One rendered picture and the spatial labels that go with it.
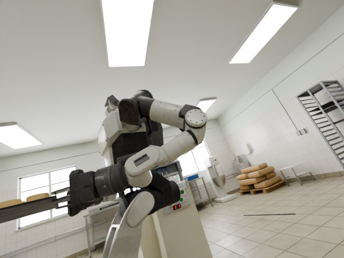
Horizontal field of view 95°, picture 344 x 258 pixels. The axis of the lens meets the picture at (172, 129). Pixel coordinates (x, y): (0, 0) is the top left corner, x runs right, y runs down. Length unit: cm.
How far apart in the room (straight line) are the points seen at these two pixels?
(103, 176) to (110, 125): 30
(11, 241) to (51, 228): 81
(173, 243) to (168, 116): 111
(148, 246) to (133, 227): 147
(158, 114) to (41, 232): 539
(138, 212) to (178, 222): 80
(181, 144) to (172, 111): 14
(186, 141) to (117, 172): 23
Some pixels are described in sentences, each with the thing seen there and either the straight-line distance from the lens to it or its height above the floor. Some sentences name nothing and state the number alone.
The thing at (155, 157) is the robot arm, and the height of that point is 97.
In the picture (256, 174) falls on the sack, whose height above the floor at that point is 50.
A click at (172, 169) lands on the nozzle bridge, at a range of 228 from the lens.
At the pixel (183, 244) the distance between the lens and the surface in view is 151.
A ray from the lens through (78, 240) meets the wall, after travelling 559.
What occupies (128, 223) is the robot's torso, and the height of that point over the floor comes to 80.
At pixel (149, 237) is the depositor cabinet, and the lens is 217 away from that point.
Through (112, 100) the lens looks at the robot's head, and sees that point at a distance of 89.
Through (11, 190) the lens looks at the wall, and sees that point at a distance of 616.
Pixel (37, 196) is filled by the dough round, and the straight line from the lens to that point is 59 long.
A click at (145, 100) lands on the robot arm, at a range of 66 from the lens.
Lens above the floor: 88
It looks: 19 degrees up
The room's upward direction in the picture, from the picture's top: 18 degrees counter-clockwise
